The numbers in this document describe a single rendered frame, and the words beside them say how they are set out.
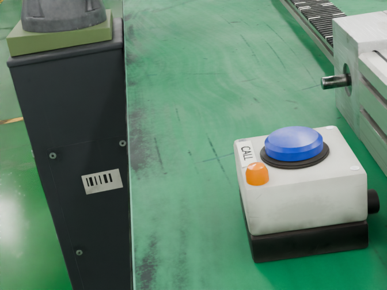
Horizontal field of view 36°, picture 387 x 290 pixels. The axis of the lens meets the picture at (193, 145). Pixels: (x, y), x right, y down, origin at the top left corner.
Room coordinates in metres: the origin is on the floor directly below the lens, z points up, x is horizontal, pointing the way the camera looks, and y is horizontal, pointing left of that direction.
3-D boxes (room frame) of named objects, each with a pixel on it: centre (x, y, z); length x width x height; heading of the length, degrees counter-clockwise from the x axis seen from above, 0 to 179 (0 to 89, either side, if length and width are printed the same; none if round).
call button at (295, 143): (0.37, -0.07, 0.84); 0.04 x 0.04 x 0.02
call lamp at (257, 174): (0.34, -0.04, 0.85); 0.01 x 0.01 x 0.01
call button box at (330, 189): (0.37, -0.08, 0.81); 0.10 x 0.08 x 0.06; 88
